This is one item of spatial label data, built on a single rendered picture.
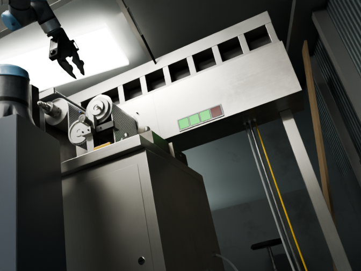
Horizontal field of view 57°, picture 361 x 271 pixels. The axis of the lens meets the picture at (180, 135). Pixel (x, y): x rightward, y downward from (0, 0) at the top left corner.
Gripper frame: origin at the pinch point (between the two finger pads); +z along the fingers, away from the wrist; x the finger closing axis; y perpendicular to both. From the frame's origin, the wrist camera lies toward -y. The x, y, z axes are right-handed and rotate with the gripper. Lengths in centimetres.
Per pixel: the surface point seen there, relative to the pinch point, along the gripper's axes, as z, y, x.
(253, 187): 215, 168, -26
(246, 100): 48, 20, -62
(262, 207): 230, 149, -30
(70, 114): 16.9, 8.7, 19.4
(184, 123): 47, 19, -28
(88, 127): 20.6, -9.8, 3.5
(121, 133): 32.0, -1.3, -4.5
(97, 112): 18.7, 0.3, 1.5
